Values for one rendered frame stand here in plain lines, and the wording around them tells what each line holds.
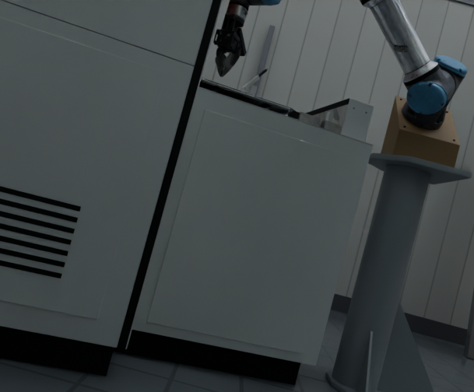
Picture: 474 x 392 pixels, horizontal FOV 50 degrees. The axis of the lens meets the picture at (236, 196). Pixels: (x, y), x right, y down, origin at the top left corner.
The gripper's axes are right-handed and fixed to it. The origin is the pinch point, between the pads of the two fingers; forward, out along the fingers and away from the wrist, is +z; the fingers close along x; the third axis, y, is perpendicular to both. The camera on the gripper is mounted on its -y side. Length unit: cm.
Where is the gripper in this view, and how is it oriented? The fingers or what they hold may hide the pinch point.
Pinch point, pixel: (222, 74)
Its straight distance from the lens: 192.8
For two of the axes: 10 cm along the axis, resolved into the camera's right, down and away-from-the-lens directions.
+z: -2.6, 9.6, -0.4
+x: 9.1, 2.3, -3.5
